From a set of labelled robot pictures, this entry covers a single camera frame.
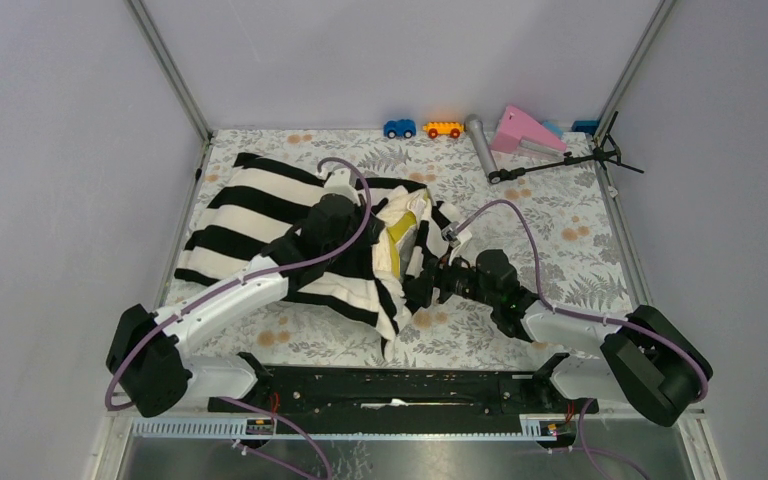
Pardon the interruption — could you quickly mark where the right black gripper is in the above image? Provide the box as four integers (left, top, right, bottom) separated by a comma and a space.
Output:
398, 245, 498, 309

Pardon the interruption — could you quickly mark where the yellow white pillow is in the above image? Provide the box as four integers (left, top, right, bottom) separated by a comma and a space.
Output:
371, 186, 431, 280

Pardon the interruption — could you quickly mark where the black white striped pillowcase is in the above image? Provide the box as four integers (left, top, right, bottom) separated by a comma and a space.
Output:
173, 152, 465, 362

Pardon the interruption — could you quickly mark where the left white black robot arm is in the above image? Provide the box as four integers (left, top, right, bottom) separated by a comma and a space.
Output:
105, 194, 385, 418

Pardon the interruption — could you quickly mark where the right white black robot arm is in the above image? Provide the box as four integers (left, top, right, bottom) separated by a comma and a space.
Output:
403, 249, 713, 427

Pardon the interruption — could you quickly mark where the blue toy car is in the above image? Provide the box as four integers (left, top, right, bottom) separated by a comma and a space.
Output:
383, 119, 417, 139

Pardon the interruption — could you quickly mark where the orange yellow toy car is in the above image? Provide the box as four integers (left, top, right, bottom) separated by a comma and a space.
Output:
423, 122, 465, 139

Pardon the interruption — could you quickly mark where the floral patterned table mat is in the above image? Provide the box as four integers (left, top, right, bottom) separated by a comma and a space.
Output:
187, 130, 636, 370

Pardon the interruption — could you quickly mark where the grey microphone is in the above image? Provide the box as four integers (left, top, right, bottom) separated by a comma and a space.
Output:
464, 114, 501, 185

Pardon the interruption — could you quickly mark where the pink triangular block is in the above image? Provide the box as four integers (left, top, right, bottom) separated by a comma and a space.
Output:
490, 105, 567, 155

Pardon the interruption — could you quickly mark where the light blue block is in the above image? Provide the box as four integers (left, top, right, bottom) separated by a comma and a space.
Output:
541, 121, 564, 139

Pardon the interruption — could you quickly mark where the dark blue block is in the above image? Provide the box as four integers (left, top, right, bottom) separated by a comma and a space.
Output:
571, 120, 600, 136

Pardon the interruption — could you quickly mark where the black mini tripod stand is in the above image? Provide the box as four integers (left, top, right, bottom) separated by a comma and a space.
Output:
488, 111, 645, 185

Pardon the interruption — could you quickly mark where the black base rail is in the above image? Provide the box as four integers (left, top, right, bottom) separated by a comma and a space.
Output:
242, 365, 585, 435

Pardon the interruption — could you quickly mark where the left aluminium frame post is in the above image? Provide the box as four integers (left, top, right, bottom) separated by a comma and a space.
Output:
125, 0, 214, 142

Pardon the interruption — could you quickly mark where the aluminium frame post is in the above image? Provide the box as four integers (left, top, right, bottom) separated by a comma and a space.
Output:
597, 0, 677, 136
125, 0, 214, 142

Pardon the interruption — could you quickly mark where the right aluminium frame post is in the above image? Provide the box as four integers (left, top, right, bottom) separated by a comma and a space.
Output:
597, 0, 677, 136

